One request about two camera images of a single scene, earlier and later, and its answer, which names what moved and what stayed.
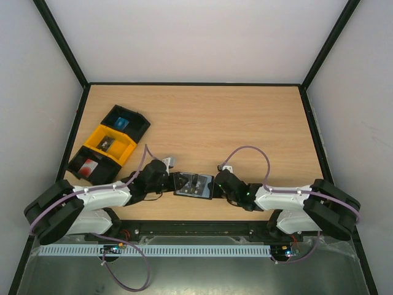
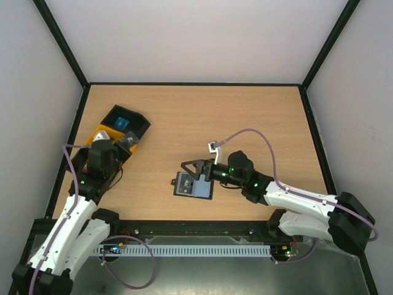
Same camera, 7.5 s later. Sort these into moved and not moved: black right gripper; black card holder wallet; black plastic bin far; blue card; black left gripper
Moved: black left gripper; black right gripper
Not moved: blue card; black card holder wallet; black plastic bin far
